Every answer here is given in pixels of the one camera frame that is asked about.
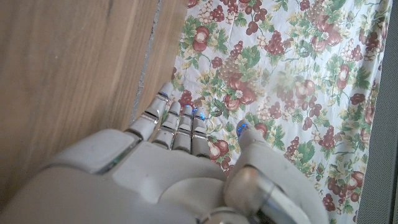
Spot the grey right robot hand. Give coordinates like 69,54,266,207
0,82,331,224

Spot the floral fruit print backdrop cloth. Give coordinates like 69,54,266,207
169,0,393,224

